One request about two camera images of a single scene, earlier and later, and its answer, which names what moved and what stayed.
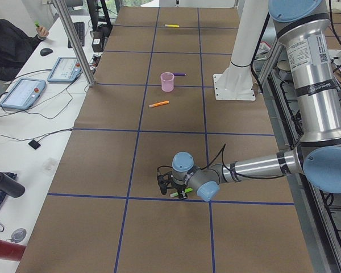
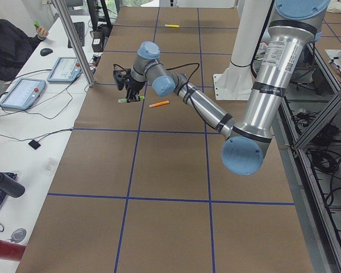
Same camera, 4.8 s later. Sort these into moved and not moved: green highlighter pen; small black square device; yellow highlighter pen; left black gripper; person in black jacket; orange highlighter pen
Moved: left black gripper; green highlighter pen
Not moved: yellow highlighter pen; orange highlighter pen; small black square device; person in black jacket
